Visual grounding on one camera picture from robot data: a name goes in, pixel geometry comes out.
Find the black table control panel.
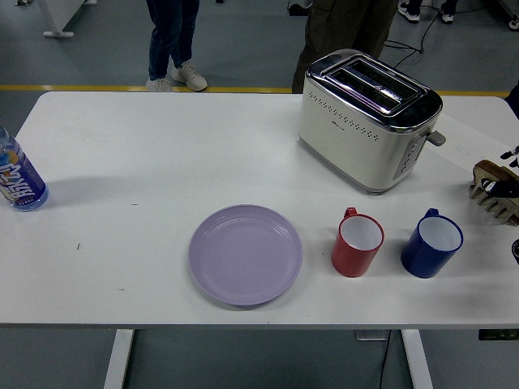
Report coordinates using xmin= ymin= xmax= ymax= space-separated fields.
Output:
xmin=477 ymin=328 xmax=519 ymax=341

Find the purple round plate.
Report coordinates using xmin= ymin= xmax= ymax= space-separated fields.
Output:
xmin=187 ymin=203 xmax=304 ymax=307

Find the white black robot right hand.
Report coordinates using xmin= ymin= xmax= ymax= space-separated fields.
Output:
xmin=482 ymin=144 xmax=519 ymax=199

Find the blue-label plastic water bottle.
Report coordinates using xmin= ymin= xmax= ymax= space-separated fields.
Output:
xmin=0 ymin=125 xmax=49 ymax=212

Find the black looped floor cable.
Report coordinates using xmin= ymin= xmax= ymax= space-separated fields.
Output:
xmin=380 ymin=10 xmax=447 ymax=70

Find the cream chrome two-slot toaster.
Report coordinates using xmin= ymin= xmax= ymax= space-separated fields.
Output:
xmin=297 ymin=48 xmax=444 ymax=198

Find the brown-crust bread slice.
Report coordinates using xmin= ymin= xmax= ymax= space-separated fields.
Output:
xmin=473 ymin=160 xmax=519 ymax=191

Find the white background desk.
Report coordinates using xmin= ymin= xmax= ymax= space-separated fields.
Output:
xmin=15 ymin=0 xmax=98 ymax=39

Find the white table leg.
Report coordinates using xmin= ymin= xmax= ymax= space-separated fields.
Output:
xmin=401 ymin=328 xmax=434 ymax=389
xmin=103 ymin=328 xmax=135 ymax=389

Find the black cable under table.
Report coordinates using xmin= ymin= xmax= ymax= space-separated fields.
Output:
xmin=379 ymin=330 xmax=392 ymax=389

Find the grey toaster lever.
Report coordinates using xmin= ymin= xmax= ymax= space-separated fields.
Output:
xmin=423 ymin=130 xmax=447 ymax=147

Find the person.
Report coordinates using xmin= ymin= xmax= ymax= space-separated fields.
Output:
xmin=291 ymin=0 xmax=399 ymax=95
xmin=397 ymin=0 xmax=459 ymax=24
xmin=145 ymin=0 xmax=208 ymax=93

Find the red enamel mug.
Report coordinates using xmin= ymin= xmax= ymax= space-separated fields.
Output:
xmin=330 ymin=207 xmax=385 ymax=279

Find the yellow floor tape line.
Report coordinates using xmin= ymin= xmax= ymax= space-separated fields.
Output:
xmin=0 ymin=83 xmax=511 ymax=99

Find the white paper sheet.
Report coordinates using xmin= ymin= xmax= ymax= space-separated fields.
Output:
xmin=423 ymin=112 xmax=519 ymax=175

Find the blue enamel mug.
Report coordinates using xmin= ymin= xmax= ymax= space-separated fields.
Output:
xmin=400 ymin=207 xmax=464 ymax=280

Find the silver metal toast rack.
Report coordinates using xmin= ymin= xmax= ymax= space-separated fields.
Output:
xmin=469 ymin=165 xmax=519 ymax=226

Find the grey under-table bracket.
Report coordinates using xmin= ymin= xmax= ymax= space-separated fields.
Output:
xmin=354 ymin=329 xmax=391 ymax=341

